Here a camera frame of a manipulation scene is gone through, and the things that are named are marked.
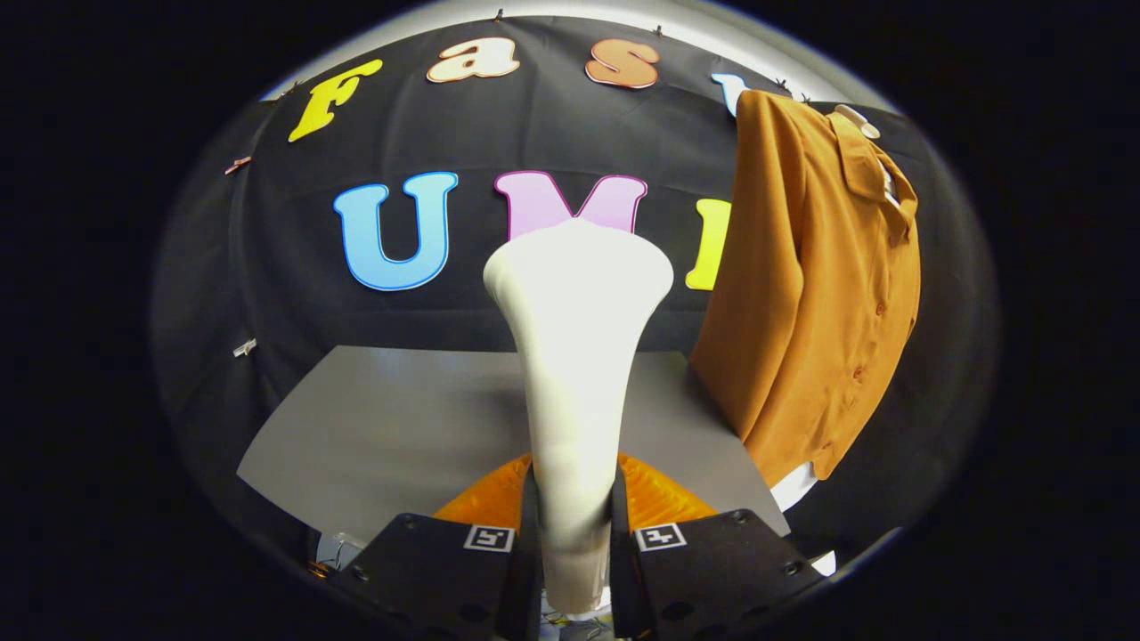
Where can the white object under shirt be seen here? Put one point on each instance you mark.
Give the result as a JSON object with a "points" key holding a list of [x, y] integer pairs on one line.
{"points": [[793, 488]]}

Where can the grey cabinet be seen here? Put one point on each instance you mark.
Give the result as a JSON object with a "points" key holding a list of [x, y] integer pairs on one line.
{"points": [[401, 427]]}

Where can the white clothes hanger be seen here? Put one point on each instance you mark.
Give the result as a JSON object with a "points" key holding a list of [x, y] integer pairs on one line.
{"points": [[857, 120]]}

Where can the orange button-up shirt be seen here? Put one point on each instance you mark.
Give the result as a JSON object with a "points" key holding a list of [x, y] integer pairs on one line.
{"points": [[802, 312]]}

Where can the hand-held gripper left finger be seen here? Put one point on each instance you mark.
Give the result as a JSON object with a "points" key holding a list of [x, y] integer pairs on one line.
{"points": [[427, 570]]}

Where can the pink clip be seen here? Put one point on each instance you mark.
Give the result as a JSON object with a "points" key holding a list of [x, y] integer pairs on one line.
{"points": [[238, 165]]}

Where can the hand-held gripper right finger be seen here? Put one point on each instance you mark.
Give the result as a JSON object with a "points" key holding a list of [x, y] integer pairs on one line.
{"points": [[712, 570]]}

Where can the white garment steamer head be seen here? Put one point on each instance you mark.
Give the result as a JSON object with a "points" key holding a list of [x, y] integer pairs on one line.
{"points": [[579, 356]]}

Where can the white clip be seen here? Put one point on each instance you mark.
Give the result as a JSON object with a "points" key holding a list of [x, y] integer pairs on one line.
{"points": [[245, 347]]}

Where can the black backdrop cloth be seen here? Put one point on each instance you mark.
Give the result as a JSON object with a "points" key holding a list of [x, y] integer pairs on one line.
{"points": [[445, 133]]}

